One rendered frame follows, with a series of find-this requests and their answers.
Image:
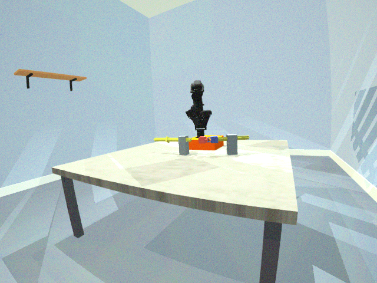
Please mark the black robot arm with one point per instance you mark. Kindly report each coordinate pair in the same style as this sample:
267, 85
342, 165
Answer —
197, 89

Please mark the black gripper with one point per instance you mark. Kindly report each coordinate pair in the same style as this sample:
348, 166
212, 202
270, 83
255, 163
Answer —
205, 115

